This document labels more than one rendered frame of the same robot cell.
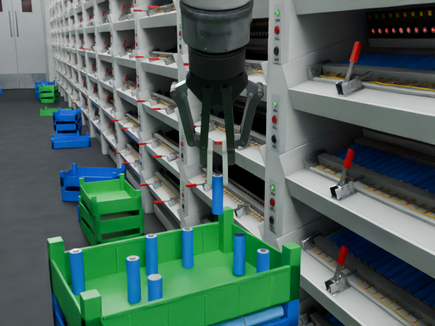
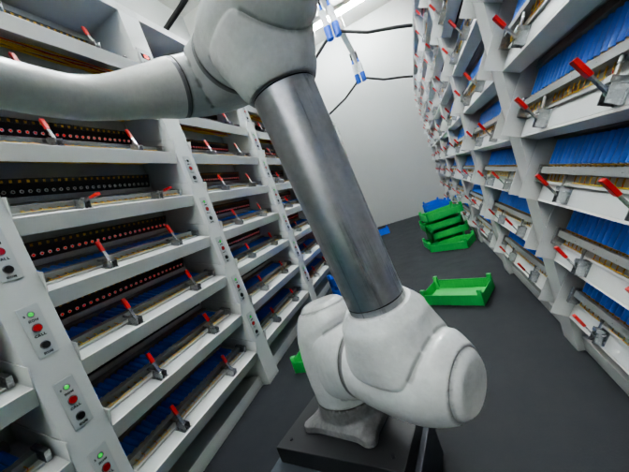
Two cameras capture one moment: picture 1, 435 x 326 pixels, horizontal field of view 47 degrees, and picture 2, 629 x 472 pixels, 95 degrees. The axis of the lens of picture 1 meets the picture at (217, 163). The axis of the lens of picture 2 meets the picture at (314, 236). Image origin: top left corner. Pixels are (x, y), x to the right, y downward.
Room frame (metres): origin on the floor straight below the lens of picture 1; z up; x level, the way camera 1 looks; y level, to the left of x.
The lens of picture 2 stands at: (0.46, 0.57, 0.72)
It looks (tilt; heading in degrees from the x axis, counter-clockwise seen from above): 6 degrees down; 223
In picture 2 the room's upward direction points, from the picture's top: 20 degrees counter-clockwise
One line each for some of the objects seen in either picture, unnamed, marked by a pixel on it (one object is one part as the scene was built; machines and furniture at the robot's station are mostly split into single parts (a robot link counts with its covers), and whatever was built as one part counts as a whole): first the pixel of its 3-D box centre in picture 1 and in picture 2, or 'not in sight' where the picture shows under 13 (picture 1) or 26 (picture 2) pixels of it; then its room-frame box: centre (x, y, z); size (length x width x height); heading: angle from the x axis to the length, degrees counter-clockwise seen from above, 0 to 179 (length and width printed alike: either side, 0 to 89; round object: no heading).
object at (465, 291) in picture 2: not in sight; (456, 288); (-1.01, 0.03, 0.04); 0.30 x 0.20 x 0.08; 86
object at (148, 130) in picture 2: not in sight; (189, 212); (-0.18, -0.72, 0.87); 0.20 x 0.09 x 1.74; 111
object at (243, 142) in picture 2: not in sight; (262, 197); (-0.84, -0.97, 0.87); 0.20 x 0.09 x 1.74; 111
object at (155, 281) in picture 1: (155, 301); not in sight; (0.57, 0.08, 0.52); 0.02 x 0.02 x 0.06
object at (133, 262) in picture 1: (133, 278); not in sight; (0.63, 0.11, 0.52); 0.02 x 0.02 x 0.06
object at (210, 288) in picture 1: (172, 268); not in sight; (0.66, 0.06, 0.52); 0.30 x 0.20 x 0.08; 119
